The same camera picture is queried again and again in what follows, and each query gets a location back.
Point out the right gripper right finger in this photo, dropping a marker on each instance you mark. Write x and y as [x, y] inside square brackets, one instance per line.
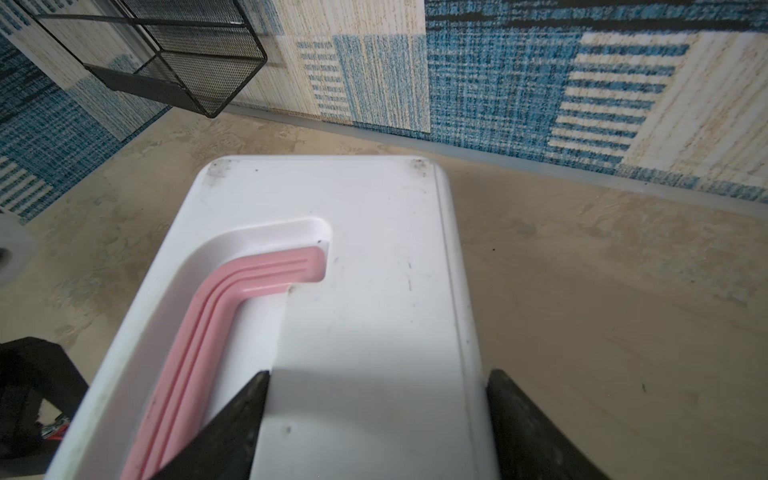
[528, 444]

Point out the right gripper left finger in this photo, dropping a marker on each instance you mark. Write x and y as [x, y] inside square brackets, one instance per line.
[225, 448]

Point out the white and blue toolbox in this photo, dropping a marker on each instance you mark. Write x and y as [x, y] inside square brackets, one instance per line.
[343, 278]

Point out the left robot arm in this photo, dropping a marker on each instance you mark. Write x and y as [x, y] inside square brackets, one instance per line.
[34, 371]

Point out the black wire mesh shelf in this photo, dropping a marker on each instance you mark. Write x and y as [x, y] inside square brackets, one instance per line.
[193, 55]

